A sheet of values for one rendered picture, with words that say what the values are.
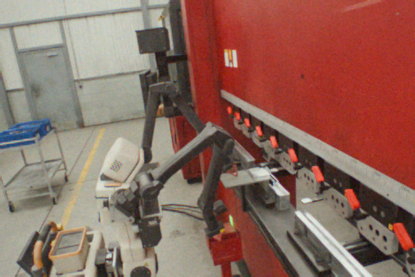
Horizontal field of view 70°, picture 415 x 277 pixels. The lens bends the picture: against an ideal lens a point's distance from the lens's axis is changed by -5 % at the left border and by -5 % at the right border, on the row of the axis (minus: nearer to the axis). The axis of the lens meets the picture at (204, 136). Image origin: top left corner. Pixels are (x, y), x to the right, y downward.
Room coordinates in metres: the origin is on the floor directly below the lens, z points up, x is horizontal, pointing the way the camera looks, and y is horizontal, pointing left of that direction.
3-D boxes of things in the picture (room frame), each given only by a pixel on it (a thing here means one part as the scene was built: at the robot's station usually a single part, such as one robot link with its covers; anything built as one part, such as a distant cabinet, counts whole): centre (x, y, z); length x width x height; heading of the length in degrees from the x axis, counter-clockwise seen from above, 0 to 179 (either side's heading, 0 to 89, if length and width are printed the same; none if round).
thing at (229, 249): (1.45, -0.03, 0.75); 0.20 x 0.16 x 0.18; 10
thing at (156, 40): (2.86, 0.34, 1.53); 0.51 x 0.25 x 0.85; 1
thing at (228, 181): (1.67, -0.20, 1.00); 0.26 x 0.18 x 0.01; 99
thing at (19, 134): (3.79, 2.39, 0.92); 0.50 x 0.36 x 0.18; 100
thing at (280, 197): (1.64, -0.36, 0.92); 0.39 x 0.06 x 0.10; 9
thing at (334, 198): (0.93, -0.46, 1.26); 0.15 x 0.09 x 0.17; 9
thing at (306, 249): (1.09, -0.38, 0.89); 0.30 x 0.05 x 0.03; 9
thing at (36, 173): (3.96, 2.40, 0.47); 0.90 x 0.66 x 0.95; 10
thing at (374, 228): (0.73, -0.49, 1.26); 0.15 x 0.09 x 0.17; 9
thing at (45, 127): (4.21, 2.44, 0.92); 0.50 x 0.36 x 0.18; 100
